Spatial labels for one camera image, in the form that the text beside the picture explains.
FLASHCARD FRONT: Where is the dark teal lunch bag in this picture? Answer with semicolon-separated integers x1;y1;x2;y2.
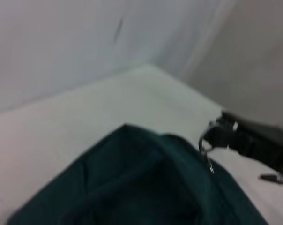
7;124;270;225

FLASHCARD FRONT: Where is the right arm connector cable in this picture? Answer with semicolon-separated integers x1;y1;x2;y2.
260;167;283;185

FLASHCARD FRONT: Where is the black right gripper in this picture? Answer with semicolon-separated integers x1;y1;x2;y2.
203;112;283;175

